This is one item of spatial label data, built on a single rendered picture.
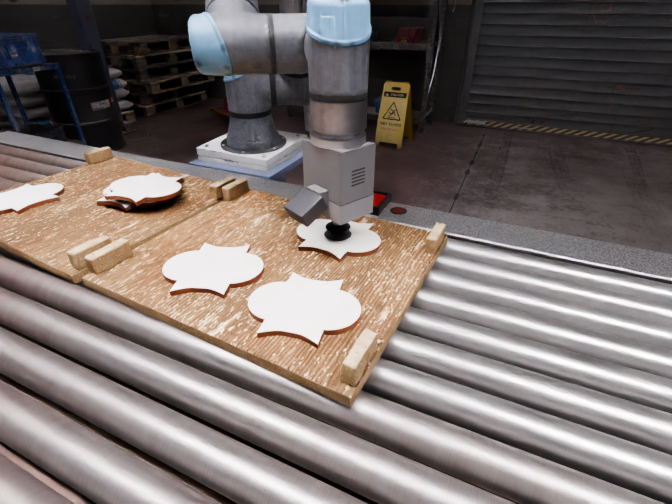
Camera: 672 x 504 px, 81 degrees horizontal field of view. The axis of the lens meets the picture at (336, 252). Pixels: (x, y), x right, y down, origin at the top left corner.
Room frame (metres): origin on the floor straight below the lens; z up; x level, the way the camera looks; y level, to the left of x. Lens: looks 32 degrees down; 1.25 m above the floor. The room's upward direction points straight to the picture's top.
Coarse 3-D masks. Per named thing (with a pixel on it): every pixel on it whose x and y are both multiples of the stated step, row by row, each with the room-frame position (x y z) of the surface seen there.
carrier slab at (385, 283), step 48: (192, 240) 0.53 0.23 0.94; (240, 240) 0.53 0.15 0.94; (288, 240) 0.53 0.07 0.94; (384, 240) 0.53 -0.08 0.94; (96, 288) 0.42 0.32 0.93; (144, 288) 0.41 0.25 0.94; (240, 288) 0.41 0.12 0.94; (384, 288) 0.41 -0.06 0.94; (240, 336) 0.32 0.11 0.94; (336, 336) 0.32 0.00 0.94; (384, 336) 0.32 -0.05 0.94; (336, 384) 0.25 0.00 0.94
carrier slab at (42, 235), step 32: (128, 160) 0.90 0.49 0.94; (0, 192) 0.72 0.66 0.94; (64, 192) 0.72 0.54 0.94; (96, 192) 0.72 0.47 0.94; (192, 192) 0.72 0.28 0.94; (0, 224) 0.58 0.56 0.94; (32, 224) 0.58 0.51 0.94; (64, 224) 0.58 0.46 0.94; (96, 224) 0.58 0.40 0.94; (128, 224) 0.58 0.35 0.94; (160, 224) 0.58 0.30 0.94; (32, 256) 0.48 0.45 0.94; (64, 256) 0.48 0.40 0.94
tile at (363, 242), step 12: (300, 228) 0.55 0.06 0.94; (312, 228) 0.55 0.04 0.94; (324, 228) 0.55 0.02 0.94; (360, 228) 0.55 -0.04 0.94; (372, 228) 0.57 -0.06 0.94; (300, 240) 0.53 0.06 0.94; (312, 240) 0.52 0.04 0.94; (324, 240) 0.52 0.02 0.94; (348, 240) 0.52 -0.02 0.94; (360, 240) 0.52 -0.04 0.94; (372, 240) 0.52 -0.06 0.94; (324, 252) 0.49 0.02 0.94; (336, 252) 0.48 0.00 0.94; (348, 252) 0.48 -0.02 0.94; (360, 252) 0.48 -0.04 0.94; (372, 252) 0.49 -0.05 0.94
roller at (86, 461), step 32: (0, 384) 0.27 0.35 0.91; (0, 416) 0.23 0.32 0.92; (32, 416) 0.23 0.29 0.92; (64, 416) 0.24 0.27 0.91; (32, 448) 0.20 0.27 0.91; (64, 448) 0.20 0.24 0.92; (96, 448) 0.20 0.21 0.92; (64, 480) 0.18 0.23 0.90; (96, 480) 0.17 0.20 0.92; (128, 480) 0.17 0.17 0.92; (160, 480) 0.17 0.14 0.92
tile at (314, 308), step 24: (264, 288) 0.40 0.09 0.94; (288, 288) 0.40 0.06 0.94; (312, 288) 0.40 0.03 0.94; (336, 288) 0.40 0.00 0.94; (264, 312) 0.35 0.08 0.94; (288, 312) 0.35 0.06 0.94; (312, 312) 0.35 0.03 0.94; (336, 312) 0.35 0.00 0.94; (360, 312) 0.35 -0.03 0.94; (264, 336) 0.32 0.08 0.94; (288, 336) 0.32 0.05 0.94; (312, 336) 0.31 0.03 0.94
